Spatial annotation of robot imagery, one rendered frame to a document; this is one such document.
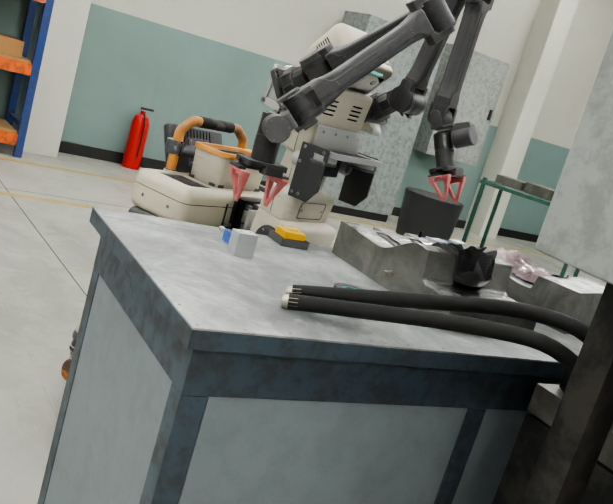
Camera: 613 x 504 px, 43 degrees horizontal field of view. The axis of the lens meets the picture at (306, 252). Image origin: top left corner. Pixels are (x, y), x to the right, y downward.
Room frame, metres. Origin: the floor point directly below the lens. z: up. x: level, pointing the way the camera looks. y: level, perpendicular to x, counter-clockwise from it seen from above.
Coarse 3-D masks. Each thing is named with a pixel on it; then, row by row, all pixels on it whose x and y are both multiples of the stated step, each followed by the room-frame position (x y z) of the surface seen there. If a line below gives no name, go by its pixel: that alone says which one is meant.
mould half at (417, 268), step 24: (336, 240) 2.02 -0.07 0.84; (360, 240) 1.93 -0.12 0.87; (384, 240) 1.94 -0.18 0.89; (408, 240) 2.03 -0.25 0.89; (360, 264) 1.90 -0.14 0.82; (384, 264) 1.82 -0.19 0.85; (408, 264) 1.75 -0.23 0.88; (432, 264) 1.71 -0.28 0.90; (504, 264) 1.83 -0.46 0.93; (408, 288) 1.73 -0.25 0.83; (432, 288) 1.67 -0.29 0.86; (456, 288) 1.74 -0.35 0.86; (480, 288) 1.80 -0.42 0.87; (504, 288) 1.83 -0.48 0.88; (456, 312) 1.60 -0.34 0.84
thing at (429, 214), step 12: (408, 192) 6.09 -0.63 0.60; (420, 192) 6.14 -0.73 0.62; (408, 204) 6.05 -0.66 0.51; (420, 204) 5.98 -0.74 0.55; (432, 204) 5.95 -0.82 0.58; (444, 204) 5.95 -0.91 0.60; (456, 204) 6.04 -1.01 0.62; (408, 216) 6.03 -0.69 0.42; (420, 216) 5.97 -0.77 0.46; (432, 216) 5.95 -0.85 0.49; (444, 216) 5.97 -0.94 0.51; (456, 216) 6.05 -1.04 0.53; (396, 228) 6.17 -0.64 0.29; (408, 228) 6.02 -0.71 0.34; (420, 228) 5.97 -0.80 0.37; (432, 228) 5.96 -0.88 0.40; (444, 228) 6.00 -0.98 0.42
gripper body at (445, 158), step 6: (438, 150) 2.33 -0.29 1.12; (444, 150) 2.32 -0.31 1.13; (450, 150) 2.33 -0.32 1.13; (438, 156) 2.33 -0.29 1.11; (444, 156) 2.32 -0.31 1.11; (450, 156) 2.32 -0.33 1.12; (438, 162) 2.33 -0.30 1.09; (444, 162) 2.32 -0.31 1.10; (450, 162) 2.32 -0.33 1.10; (432, 168) 2.31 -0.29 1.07; (438, 168) 2.30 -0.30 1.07; (444, 168) 2.29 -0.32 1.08; (450, 168) 2.30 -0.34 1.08; (456, 168) 2.32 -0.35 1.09; (462, 168) 2.36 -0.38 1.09; (444, 174) 2.33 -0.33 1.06
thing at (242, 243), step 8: (224, 232) 1.74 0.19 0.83; (232, 232) 1.70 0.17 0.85; (240, 232) 1.69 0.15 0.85; (248, 232) 1.71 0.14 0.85; (224, 240) 1.73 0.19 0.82; (232, 240) 1.69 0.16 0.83; (240, 240) 1.68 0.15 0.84; (248, 240) 1.69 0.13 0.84; (256, 240) 1.70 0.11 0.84; (232, 248) 1.69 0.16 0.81; (240, 248) 1.68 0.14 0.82; (248, 248) 1.70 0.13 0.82; (240, 256) 1.69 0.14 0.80; (248, 256) 1.70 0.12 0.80
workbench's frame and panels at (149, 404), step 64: (128, 256) 1.48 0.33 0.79; (128, 320) 1.46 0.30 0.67; (128, 384) 1.39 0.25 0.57; (192, 384) 1.19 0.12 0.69; (256, 384) 1.25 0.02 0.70; (320, 384) 1.32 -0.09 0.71; (384, 384) 1.40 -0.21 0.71; (448, 384) 1.48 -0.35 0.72; (512, 384) 1.57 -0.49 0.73; (64, 448) 1.63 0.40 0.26; (128, 448) 1.32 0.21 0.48; (192, 448) 1.21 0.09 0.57; (256, 448) 1.28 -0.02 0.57; (320, 448) 1.35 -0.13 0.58; (384, 448) 1.43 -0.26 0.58; (448, 448) 1.51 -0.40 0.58; (512, 448) 1.61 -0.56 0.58
